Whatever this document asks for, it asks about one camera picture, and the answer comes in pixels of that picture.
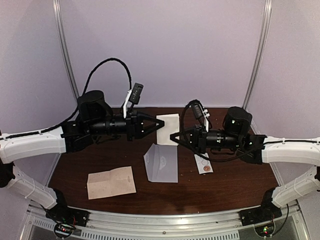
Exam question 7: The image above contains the aluminium right corner post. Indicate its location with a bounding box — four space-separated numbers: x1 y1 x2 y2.
242 0 273 110

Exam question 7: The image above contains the aluminium front table rail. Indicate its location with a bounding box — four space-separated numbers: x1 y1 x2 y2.
18 203 311 240

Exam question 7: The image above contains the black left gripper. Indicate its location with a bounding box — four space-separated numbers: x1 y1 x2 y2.
88 110 165 143

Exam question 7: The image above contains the folded beige paper sheet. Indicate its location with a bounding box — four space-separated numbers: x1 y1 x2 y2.
87 166 137 200

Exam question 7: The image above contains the white seal sticker strip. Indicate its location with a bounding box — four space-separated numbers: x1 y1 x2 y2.
194 153 214 175

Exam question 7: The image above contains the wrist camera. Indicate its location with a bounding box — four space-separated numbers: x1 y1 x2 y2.
190 99 211 132
121 83 144 119

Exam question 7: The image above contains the aluminium left corner post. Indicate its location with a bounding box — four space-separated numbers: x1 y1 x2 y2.
52 0 79 100

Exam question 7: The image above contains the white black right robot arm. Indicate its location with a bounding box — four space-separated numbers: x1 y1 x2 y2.
170 106 320 225

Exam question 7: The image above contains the grey envelope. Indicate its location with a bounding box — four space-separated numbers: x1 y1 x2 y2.
143 143 178 183

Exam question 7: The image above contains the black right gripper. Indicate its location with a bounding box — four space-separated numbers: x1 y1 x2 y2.
170 124 242 154

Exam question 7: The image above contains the left green circuit board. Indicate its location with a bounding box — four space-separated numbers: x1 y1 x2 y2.
53 223 76 238

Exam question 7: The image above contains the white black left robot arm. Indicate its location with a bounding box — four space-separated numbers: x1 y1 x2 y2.
0 90 165 222

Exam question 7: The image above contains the right green circuit board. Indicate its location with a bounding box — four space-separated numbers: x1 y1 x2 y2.
254 224 275 238

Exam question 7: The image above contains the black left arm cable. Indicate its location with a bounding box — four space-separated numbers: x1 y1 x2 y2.
0 57 133 141

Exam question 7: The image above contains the green circuit board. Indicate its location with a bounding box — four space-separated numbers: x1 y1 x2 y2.
53 223 76 238
254 224 275 238

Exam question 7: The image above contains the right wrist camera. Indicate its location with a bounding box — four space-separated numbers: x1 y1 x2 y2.
190 99 211 132

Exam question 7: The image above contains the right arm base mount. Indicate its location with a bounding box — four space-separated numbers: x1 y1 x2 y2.
239 207 283 226

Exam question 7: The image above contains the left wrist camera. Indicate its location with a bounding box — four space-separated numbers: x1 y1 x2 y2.
121 83 144 119

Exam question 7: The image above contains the beige ornate letter sheet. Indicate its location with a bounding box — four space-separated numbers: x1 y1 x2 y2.
156 113 180 146

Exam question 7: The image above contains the aluminium corner post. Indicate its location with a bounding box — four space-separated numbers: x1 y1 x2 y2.
242 0 273 110
52 0 79 100

